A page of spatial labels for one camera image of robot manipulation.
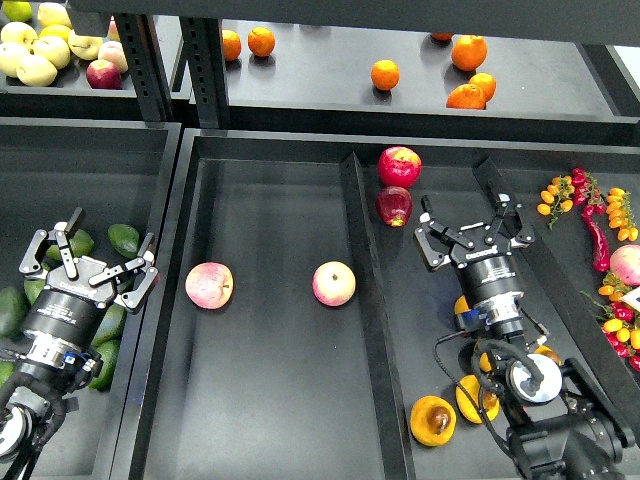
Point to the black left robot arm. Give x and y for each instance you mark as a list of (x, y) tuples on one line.
[(37, 395)]

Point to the black upper left shelf tray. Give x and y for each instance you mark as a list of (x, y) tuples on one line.
[(70, 96)]

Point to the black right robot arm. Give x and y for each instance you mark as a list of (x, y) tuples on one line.
[(561, 426)]

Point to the round yellow pear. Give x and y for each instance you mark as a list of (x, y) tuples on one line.
[(460, 309)]

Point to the dark red apple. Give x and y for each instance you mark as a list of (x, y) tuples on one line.
[(394, 206)]

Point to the orange partly hidden top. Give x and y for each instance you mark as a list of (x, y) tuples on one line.
[(441, 37)]

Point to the black centre tray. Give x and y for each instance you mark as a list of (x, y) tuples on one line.
[(276, 385)]

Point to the green avocado bottom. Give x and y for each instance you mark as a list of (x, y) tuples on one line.
[(109, 352)]

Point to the yellow apple middle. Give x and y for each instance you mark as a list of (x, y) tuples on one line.
[(54, 49)]

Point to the yellow pear bottom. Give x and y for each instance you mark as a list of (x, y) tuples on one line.
[(469, 399)]

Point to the yellow pear right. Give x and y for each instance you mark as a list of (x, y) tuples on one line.
[(549, 353)]

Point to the dark green avocado top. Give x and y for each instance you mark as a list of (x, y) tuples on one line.
[(125, 239)]

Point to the black shelf tray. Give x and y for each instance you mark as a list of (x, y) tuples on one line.
[(317, 80), (70, 96)]

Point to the red apple on shelf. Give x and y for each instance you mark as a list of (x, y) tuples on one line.
[(103, 74)]

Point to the dark green avocado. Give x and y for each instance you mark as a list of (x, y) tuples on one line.
[(32, 289), (125, 239)]

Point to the orange at shelf front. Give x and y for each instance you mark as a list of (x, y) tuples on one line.
[(467, 96)]

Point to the yellow apple left edge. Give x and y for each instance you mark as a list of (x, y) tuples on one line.
[(11, 53)]

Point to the dark green avocado far left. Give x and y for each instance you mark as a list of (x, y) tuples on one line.
[(32, 289)]

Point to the red cherry tomato bunch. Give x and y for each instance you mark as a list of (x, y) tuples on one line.
[(587, 191)]

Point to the orange cherry tomato bunch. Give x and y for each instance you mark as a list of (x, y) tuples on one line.
[(556, 199)]

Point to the bright red apple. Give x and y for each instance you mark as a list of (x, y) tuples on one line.
[(399, 166)]

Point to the mixed cherry tomatoes lower right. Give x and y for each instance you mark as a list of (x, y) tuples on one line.
[(619, 322)]

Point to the pink apple centre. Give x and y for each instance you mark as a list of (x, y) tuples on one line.
[(333, 283)]

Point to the pink apple left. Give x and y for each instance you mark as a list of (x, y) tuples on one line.
[(209, 285)]

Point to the light green avocado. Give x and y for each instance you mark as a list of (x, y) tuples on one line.
[(111, 326)]

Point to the large orange on shelf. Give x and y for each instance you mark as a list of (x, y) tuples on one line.
[(469, 52)]

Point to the orange on shelf centre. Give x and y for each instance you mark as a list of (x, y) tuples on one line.
[(385, 74)]

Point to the yellow pear with brown base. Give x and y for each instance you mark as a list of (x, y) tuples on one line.
[(432, 421)]

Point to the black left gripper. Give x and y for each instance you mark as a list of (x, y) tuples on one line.
[(76, 296)]

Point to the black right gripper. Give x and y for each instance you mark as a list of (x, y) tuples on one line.
[(481, 255)]

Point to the orange tomato bunch right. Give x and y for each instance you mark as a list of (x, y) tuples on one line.
[(620, 215)]

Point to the yellow apple front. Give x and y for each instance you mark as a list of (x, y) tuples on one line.
[(36, 71)]

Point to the small orange right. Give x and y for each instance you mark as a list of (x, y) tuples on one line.
[(486, 82)]

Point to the red chili pepper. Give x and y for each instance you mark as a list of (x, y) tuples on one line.
[(600, 247)]

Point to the pink apple right edge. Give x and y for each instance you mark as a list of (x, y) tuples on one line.
[(625, 264)]

